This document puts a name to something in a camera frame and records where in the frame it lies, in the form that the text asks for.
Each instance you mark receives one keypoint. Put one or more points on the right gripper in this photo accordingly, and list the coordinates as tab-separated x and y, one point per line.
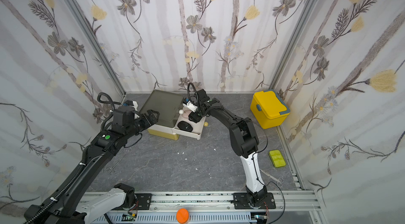
196	114

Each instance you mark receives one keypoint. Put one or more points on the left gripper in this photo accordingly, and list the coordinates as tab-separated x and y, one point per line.
148	123

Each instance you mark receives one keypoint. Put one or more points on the white drawer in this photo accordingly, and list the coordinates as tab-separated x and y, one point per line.
197	128

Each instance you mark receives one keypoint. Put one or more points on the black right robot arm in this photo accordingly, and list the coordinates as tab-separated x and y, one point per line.
243	138

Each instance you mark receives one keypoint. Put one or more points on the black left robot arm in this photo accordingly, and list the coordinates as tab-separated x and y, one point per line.
123	123

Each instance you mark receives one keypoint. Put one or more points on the metal forceps left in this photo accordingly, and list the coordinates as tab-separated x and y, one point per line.
112	169

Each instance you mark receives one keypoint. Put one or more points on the yellow lidded container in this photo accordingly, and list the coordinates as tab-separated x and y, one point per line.
269	109

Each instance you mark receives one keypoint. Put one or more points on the lime green small case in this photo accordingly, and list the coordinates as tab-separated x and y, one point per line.
277	158

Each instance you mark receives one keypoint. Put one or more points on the orange round button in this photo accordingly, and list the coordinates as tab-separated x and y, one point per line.
182	216

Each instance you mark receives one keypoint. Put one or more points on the metal scissors right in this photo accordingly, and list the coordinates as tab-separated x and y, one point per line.
278	181

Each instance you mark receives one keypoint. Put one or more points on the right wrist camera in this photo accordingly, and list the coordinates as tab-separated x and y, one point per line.
188	104

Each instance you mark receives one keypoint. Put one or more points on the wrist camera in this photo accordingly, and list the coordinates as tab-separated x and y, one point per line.
188	104
131	103

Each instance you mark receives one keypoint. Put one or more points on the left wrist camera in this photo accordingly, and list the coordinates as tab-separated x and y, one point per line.
131	103

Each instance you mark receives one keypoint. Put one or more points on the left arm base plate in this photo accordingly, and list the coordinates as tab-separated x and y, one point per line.
136	201

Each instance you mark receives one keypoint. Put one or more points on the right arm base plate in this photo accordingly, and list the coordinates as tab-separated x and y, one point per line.
245	201

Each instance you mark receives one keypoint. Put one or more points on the aluminium front rail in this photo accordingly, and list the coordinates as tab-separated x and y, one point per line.
292	207

